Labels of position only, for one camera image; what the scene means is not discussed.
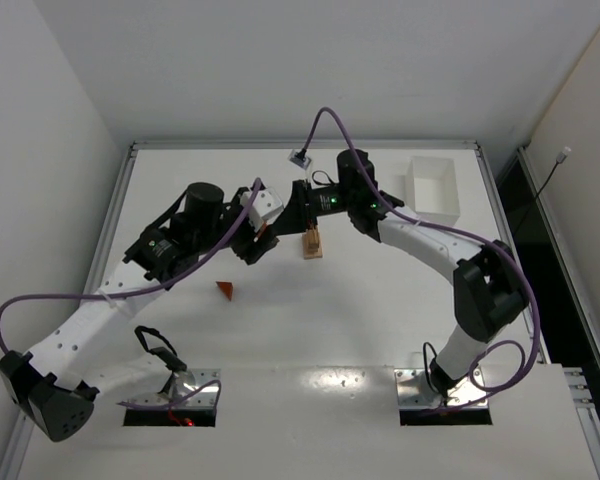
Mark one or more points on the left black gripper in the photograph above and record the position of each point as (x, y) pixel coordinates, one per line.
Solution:
(247, 240)

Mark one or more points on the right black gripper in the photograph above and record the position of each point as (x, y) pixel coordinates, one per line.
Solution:
(300, 203)

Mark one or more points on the red-brown arch block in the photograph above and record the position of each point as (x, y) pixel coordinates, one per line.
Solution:
(262, 236)

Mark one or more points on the red-brown triangle block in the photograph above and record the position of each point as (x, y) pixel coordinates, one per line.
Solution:
(227, 289)

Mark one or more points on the white plastic box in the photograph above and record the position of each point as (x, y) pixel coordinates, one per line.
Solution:
(431, 189)

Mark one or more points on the light wood numbered plank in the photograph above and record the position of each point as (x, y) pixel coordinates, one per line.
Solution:
(309, 254)

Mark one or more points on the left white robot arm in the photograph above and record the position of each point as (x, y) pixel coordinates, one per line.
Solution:
(47, 381)

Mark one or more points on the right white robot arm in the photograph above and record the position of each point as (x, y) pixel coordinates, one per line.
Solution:
(487, 294)

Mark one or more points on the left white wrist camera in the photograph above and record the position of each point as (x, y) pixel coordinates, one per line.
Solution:
(266, 206)

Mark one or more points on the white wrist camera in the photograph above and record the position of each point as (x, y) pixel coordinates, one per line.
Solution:
(266, 206)
(300, 158)

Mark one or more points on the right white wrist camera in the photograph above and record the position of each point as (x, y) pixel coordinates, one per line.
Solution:
(300, 158)

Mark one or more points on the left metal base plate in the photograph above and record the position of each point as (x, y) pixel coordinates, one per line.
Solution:
(193, 390)

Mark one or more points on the metal base plate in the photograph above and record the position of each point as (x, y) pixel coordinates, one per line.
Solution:
(415, 395)
(193, 390)

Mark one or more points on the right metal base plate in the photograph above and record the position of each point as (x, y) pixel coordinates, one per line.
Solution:
(415, 395)

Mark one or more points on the black cable white plug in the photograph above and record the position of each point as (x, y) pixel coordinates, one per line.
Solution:
(559, 160)

